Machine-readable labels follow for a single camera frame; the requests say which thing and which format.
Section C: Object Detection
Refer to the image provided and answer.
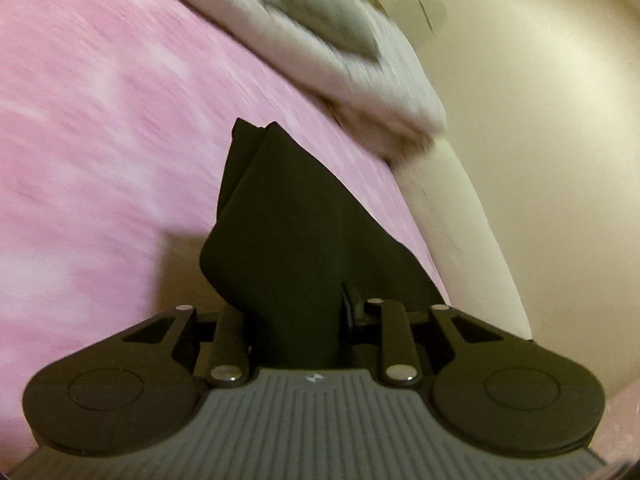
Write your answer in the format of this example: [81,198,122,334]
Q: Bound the grey pillow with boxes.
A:
[235,0,382,59]

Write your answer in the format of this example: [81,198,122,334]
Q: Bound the white quilted comforter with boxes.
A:
[125,0,449,162]

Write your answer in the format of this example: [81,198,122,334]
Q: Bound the cream mattress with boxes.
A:
[392,130,535,343]

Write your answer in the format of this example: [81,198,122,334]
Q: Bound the black pants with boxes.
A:
[198,117,454,370]

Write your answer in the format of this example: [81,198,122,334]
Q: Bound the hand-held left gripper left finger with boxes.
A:
[123,304,251,389]

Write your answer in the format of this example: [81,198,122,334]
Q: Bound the pink rose-print blanket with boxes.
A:
[0,0,452,463]

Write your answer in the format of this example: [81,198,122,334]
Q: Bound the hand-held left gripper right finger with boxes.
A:
[340,281,507,388]

